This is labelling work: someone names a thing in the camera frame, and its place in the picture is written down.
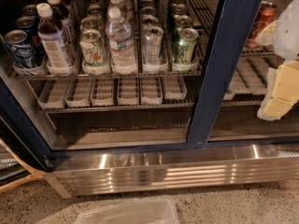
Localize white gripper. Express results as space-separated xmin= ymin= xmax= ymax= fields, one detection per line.
xmin=255 ymin=0 xmax=299 ymax=121

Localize clear front water bottle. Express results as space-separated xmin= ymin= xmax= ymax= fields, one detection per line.
xmin=106 ymin=7 xmax=137 ymax=75

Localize clear water bottle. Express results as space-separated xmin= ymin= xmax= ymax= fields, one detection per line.
xmin=108 ymin=0 xmax=134 ymax=23
xmin=106 ymin=7 xmax=137 ymax=75

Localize dark tea bottle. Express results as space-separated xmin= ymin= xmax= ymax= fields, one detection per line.
xmin=47 ymin=0 xmax=76 ymax=58
xmin=36 ymin=3 xmax=73 ymax=76

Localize stainless fridge base grille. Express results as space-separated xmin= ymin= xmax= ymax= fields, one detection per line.
xmin=44 ymin=143 xmax=299 ymax=198

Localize front dark tea bottle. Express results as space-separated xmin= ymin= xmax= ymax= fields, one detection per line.
xmin=36 ymin=3 xmax=73 ymax=76

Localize red cola can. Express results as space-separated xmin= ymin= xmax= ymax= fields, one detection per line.
xmin=245 ymin=1 xmax=277 ymax=49

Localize front green soda can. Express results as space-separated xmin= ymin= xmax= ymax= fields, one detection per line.
xmin=173 ymin=27 xmax=198 ymax=64

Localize green soda can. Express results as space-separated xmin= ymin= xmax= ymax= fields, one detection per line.
xmin=173 ymin=27 xmax=198 ymax=64
xmin=173 ymin=15 xmax=192 ymax=31

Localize front silver slim can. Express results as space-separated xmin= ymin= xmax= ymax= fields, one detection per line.
xmin=144 ymin=26 xmax=164 ymax=65

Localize front white green can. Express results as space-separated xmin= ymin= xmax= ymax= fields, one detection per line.
xmin=79 ymin=29 xmax=107 ymax=67

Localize white green can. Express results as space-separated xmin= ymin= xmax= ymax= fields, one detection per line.
xmin=79 ymin=29 xmax=107 ymax=67
xmin=80 ymin=16 xmax=102 ymax=31

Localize clear plastic bin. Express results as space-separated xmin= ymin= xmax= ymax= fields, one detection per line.
xmin=75 ymin=195 xmax=180 ymax=224

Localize blue soda can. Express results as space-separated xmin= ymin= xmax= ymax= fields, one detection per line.
xmin=4 ymin=30 xmax=36 ymax=69
xmin=14 ymin=15 xmax=46 ymax=65

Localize front blue soda can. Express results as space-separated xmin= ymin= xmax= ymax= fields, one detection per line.
xmin=4 ymin=30 xmax=36 ymax=69

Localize middle wire shelf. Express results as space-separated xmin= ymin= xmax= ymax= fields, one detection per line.
xmin=37 ymin=57 xmax=277 ymax=113

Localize wire shelf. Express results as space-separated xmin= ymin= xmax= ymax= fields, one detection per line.
xmin=11 ymin=0 xmax=299 ymax=81
xmin=37 ymin=57 xmax=277 ymax=113

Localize blue fridge door frame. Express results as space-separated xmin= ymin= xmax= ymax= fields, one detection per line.
xmin=187 ymin=0 xmax=262 ymax=146

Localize top wire shelf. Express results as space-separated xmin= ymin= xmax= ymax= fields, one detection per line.
xmin=11 ymin=0 xmax=299 ymax=81

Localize wooden frame piece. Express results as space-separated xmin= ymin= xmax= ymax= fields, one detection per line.
xmin=0 ymin=138 xmax=45 ymax=193

